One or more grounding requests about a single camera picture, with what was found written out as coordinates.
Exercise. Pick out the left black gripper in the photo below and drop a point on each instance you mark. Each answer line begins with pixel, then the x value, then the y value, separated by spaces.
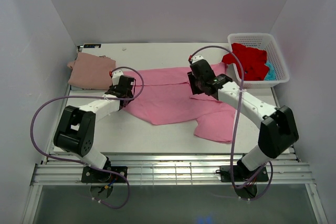
pixel 112 87

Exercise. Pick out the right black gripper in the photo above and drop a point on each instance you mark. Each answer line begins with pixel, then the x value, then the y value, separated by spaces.
pixel 194 90

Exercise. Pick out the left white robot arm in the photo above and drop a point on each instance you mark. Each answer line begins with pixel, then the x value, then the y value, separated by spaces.
pixel 76 129

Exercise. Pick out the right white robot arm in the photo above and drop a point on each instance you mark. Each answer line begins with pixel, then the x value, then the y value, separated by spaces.
pixel 277 126

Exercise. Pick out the folded dusty pink t shirt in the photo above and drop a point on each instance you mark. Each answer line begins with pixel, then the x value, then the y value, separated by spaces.
pixel 91 72

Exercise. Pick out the blue label sticker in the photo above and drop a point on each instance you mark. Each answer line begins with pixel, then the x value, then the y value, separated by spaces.
pixel 91 46

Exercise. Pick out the red t shirt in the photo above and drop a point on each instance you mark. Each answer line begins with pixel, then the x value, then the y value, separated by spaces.
pixel 252 60

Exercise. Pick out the teal t shirt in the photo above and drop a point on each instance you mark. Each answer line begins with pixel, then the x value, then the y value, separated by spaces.
pixel 271 75

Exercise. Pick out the white plastic mesh basket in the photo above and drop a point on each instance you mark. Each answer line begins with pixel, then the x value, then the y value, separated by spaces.
pixel 266 42

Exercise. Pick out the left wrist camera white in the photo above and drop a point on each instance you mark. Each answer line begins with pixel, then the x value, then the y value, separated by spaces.
pixel 115 76

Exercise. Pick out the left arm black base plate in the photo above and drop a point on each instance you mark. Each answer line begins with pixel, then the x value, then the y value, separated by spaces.
pixel 90 175

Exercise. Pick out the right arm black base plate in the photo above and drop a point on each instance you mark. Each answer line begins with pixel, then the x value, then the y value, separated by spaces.
pixel 236 174

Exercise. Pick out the aluminium rail frame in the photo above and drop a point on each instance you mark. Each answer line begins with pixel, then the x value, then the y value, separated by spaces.
pixel 173 179

